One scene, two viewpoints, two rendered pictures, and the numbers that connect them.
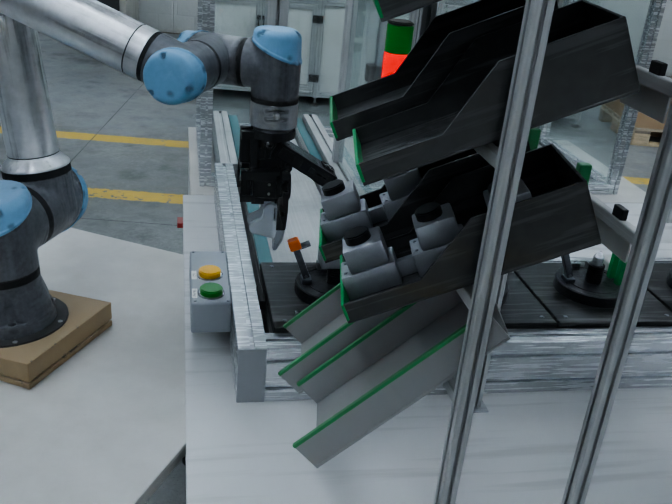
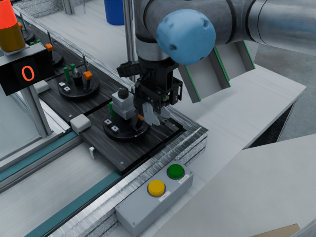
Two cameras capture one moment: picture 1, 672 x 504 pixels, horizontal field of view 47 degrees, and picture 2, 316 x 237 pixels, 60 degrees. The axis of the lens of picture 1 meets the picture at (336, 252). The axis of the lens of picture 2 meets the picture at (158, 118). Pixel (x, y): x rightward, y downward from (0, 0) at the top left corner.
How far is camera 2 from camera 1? 1.55 m
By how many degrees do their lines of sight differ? 93
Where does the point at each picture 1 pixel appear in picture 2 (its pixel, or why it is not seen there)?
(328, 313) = (188, 82)
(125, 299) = not seen: outside the picture
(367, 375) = not seen: hidden behind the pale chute
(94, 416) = (268, 188)
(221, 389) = (202, 161)
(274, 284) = (143, 148)
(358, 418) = (242, 48)
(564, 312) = (77, 62)
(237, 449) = (226, 134)
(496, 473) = not seen: hidden behind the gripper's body
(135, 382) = (234, 195)
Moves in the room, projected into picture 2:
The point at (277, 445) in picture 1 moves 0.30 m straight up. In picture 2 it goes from (212, 126) to (226, 51)
